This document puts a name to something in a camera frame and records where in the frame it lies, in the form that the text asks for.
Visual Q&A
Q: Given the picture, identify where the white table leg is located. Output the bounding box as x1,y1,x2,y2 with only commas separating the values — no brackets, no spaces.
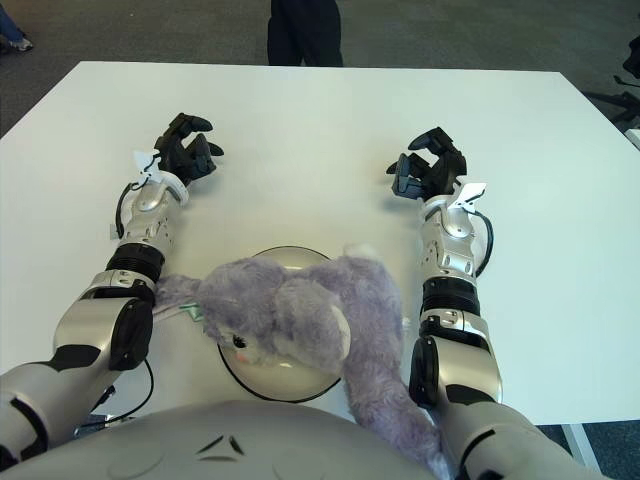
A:
559,423,604,476

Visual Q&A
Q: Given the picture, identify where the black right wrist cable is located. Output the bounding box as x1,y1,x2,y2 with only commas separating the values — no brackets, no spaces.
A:
469,209,495,276

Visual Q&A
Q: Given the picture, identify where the white plate with black rim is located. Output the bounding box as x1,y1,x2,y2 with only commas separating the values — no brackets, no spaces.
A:
215,244,346,403

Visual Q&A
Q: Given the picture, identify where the silver robot torso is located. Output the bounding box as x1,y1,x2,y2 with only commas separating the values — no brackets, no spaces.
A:
0,399,441,480

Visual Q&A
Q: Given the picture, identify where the person in black trousers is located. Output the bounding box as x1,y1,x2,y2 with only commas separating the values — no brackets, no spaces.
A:
267,0,345,68

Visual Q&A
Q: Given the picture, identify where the black office chair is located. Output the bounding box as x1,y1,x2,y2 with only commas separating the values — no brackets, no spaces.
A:
584,42,640,134

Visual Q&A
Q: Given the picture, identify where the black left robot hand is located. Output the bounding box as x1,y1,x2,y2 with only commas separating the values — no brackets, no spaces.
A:
152,112,225,190

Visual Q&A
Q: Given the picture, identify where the purple plush bunny doll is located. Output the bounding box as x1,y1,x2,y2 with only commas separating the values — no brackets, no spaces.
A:
152,243,451,480

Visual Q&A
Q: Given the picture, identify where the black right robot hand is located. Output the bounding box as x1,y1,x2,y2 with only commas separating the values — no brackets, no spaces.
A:
385,127,469,202

